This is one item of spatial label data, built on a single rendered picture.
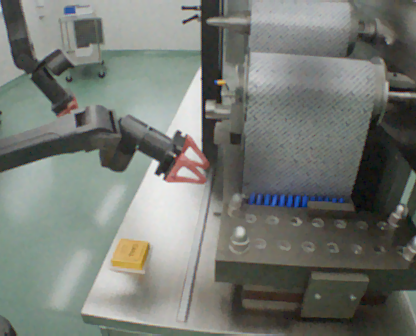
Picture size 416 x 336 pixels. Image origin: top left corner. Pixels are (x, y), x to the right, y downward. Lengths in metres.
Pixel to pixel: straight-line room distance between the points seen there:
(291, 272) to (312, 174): 0.22
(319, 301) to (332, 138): 0.30
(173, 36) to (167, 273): 5.85
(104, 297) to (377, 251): 0.53
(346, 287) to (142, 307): 0.38
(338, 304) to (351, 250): 0.10
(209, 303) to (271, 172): 0.29
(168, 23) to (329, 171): 5.82
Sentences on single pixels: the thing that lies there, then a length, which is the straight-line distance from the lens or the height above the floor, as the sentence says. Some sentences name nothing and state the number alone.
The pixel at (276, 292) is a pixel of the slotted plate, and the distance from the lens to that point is 0.68.
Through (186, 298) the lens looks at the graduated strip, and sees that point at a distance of 0.70.
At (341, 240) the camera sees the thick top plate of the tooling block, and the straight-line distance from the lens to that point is 0.67.
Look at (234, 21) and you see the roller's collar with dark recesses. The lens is 0.89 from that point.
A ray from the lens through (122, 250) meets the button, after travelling 0.78.
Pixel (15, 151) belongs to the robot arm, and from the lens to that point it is 0.69.
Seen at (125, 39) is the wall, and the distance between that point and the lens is 6.68.
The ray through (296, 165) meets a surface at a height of 1.11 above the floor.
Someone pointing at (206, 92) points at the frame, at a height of 1.13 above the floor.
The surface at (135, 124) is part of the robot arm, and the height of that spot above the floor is 1.18.
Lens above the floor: 1.47
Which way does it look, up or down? 32 degrees down
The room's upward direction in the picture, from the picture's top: straight up
